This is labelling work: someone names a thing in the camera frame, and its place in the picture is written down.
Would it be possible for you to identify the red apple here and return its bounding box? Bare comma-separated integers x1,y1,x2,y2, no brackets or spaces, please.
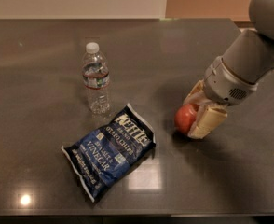
174,104,198,134

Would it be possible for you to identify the blue kettle chip bag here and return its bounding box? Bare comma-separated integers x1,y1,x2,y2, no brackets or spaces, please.
62,104,156,202

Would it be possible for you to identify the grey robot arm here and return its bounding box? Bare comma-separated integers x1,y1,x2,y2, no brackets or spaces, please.
184,0,274,139

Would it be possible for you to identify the clear plastic water bottle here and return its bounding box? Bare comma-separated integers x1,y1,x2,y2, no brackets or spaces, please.
82,42,110,114

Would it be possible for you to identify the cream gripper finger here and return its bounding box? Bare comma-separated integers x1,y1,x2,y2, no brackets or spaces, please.
187,105,227,139
183,80,205,105

